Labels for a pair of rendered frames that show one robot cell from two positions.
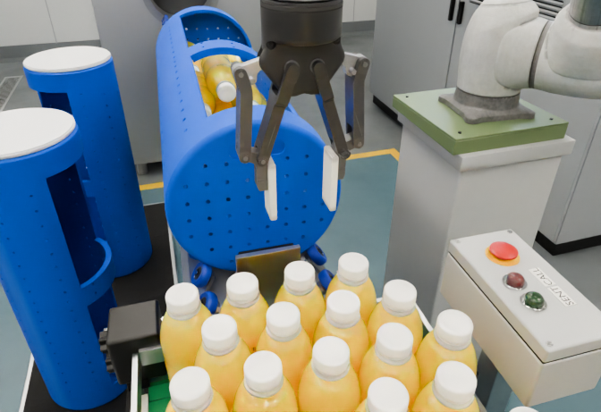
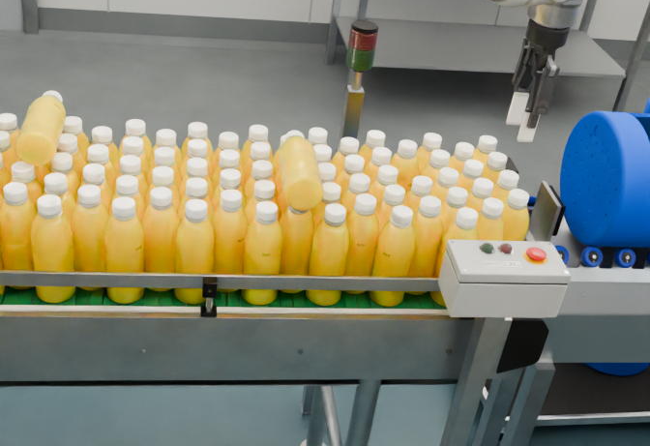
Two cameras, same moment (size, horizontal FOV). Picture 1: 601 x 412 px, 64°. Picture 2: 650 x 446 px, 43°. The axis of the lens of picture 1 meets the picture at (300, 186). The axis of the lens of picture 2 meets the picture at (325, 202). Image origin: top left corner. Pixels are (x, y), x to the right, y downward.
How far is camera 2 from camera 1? 1.58 m
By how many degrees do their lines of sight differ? 77
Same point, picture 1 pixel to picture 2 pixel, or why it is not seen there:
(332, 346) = (452, 172)
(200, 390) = (428, 138)
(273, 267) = (546, 206)
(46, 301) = not seen: hidden behind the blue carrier
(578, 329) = (463, 256)
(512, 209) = not seen: outside the picture
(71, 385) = not seen: hidden behind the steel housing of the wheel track
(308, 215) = (598, 216)
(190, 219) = (569, 157)
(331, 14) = (534, 30)
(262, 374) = (436, 153)
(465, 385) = (426, 201)
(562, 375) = (446, 273)
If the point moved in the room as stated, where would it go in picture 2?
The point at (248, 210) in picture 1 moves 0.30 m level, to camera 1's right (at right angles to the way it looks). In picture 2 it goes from (583, 178) to (602, 260)
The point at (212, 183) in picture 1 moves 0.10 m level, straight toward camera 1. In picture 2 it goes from (582, 142) to (538, 139)
